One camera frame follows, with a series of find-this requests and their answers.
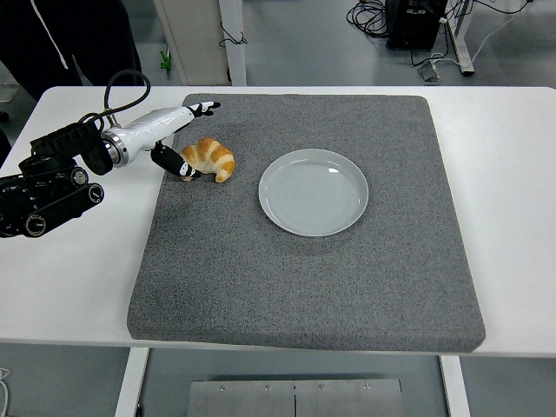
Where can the black computer case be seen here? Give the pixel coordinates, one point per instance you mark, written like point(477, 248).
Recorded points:
point(412, 26)

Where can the golden croissant bread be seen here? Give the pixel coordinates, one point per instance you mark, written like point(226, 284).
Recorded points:
point(213, 156)

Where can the white desk leg with foot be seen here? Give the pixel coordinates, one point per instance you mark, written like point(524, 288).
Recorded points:
point(461, 39)

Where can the white table leg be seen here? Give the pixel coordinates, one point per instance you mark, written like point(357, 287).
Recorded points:
point(456, 386)
point(130, 382)

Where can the small green object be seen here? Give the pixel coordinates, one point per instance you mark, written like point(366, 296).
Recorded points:
point(164, 60)

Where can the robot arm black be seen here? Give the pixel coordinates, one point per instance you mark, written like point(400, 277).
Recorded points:
point(52, 204)

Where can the round grey plate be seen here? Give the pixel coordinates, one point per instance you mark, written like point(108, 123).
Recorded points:
point(313, 195)

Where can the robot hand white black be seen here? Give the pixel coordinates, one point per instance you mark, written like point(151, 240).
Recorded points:
point(152, 126)

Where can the grey metal plate with screws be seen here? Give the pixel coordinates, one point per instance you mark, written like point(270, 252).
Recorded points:
point(295, 399)

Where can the grey floor pedal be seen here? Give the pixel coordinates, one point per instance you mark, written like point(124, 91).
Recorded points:
point(429, 73)

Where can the grey speckled mat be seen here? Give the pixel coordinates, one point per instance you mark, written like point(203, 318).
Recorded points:
point(304, 282)

